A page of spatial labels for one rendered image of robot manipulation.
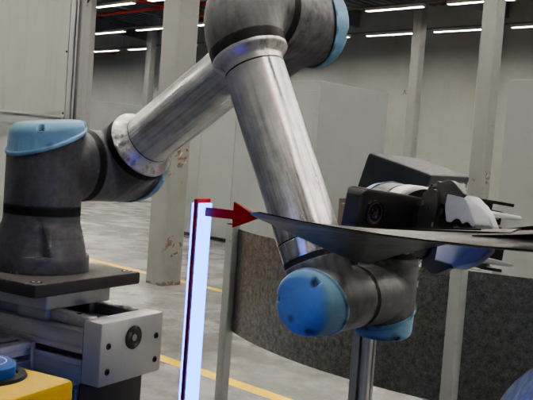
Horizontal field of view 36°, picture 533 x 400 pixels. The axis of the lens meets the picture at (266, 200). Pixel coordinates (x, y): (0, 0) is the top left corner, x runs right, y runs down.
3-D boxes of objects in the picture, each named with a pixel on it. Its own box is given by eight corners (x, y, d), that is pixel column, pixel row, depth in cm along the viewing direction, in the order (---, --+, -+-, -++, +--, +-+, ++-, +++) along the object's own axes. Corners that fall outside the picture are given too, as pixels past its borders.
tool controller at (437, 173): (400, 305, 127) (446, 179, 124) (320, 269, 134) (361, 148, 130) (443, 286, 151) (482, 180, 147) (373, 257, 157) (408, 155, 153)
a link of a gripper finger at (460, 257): (541, 255, 72) (495, 237, 81) (479, 244, 71) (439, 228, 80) (533, 289, 72) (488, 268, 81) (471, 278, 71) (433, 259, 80)
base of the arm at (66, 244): (-34, 265, 124) (-31, 200, 123) (40, 258, 137) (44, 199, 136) (36, 278, 116) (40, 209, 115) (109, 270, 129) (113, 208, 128)
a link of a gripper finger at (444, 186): (482, 182, 76) (444, 182, 85) (466, 179, 76) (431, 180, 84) (473, 232, 76) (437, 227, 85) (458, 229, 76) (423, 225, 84)
